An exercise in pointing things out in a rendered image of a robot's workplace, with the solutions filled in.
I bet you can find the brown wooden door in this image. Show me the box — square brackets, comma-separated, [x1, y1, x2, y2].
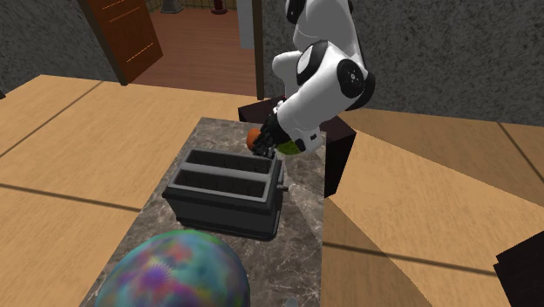
[76, 0, 164, 86]

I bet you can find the dark robot stand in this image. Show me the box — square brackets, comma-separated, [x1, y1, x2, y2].
[237, 96, 357, 199]

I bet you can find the green round fruit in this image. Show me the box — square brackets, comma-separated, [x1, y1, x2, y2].
[275, 140, 302, 157]

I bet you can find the multicoloured sphere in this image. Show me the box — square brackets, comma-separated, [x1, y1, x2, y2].
[93, 229, 252, 307]

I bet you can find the dark furniture block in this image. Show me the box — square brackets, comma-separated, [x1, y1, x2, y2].
[492, 230, 544, 307]

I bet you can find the orange round fruit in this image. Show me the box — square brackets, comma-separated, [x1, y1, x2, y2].
[247, 128, 262, 151]

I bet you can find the dark grey toaster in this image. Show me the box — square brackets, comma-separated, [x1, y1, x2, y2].
[161, 147, 290, 242]

